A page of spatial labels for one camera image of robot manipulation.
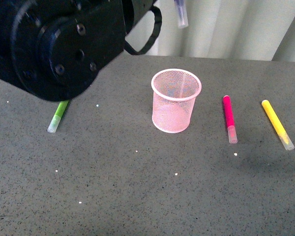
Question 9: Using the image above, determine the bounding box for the purple marker pen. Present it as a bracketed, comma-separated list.
[174, 0, 189, 29]

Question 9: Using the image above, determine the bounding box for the black cable loop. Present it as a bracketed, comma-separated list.
[123, 6, 162, 56]

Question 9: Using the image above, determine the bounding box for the yellow marker pen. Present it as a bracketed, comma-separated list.
[261, 100, 295, 150]

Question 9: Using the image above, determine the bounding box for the pink mesh pen cup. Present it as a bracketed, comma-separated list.
[151, 69, 202, 133]

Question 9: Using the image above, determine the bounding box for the green marker pen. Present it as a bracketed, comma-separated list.
[47, 100, 69, 133]

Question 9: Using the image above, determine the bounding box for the pink marker pen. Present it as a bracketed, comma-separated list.
[223, 95, 237, 144]

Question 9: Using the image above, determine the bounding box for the white curtain backdrop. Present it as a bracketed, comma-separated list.
[124, 0, 295, 63]

